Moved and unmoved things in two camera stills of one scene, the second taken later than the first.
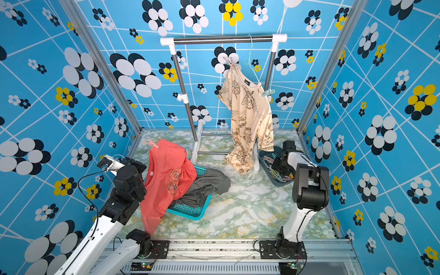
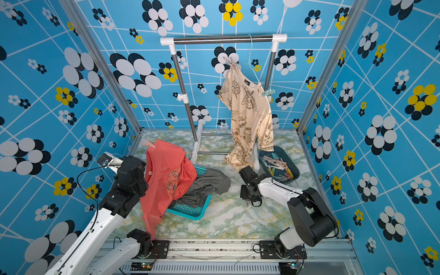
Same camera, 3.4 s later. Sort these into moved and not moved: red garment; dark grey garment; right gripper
Moved: right gripper
Not moved: dark grey garment; red garment
